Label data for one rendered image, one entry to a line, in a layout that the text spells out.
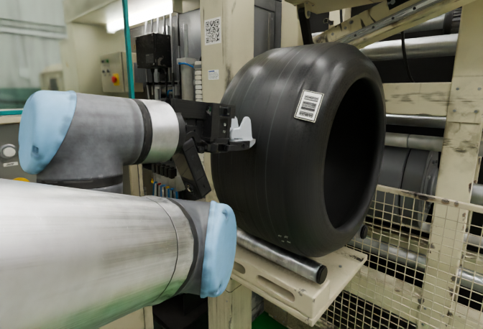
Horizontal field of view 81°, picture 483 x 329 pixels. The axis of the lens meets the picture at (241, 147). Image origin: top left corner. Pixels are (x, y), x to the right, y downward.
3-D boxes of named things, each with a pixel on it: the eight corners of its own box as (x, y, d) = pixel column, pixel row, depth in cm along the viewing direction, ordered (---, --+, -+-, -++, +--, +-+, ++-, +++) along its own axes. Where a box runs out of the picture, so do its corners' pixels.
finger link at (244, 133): (267, 118, 56) (236, 116, 49) (265, 148, 56) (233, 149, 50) (255, 117, 58) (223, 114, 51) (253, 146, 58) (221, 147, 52)
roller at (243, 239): (216, 223, 88) (227, 220, 92) (215, 237, 89) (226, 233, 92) (320, 270, 65) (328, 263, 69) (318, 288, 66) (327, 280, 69)
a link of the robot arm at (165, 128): (151, 169, 36) (117, 158, 43) (182, 167, 40) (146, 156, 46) (154, 99, 35) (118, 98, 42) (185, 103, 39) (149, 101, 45)
